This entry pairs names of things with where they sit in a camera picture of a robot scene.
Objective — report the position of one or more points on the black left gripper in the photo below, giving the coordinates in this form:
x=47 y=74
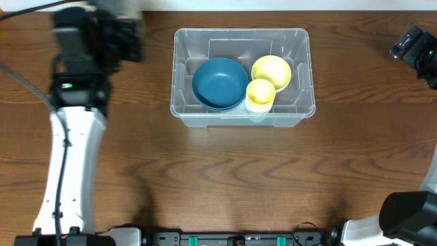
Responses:
x=139 y=44

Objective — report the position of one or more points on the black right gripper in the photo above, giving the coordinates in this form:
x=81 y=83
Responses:
x=418 y=57

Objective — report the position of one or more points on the dark blue bowl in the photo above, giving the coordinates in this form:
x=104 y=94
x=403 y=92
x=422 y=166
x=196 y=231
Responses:
x=220 y=84

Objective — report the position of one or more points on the small yellow bowl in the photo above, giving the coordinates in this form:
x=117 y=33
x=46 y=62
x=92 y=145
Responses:
x=273 y=69

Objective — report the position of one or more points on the yellow cup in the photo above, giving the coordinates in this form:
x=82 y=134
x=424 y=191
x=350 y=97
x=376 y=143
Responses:
x=260 y=92

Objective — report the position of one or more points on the cream cup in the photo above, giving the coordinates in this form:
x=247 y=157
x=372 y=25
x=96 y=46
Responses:
x=257 y=108

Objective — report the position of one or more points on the light blue cup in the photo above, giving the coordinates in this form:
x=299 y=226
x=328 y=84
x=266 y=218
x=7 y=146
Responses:
x=258 y=118

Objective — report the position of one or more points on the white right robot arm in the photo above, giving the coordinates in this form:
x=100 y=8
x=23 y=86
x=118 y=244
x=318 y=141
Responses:
x=405 y=218

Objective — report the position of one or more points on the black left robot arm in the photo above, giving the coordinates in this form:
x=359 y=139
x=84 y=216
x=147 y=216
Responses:
x=66 y=216

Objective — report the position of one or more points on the clear plastic storage container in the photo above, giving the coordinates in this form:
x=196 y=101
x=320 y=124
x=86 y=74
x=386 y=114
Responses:
x=194 y=46

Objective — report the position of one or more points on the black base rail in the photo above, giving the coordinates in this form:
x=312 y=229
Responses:
x=304 y=237

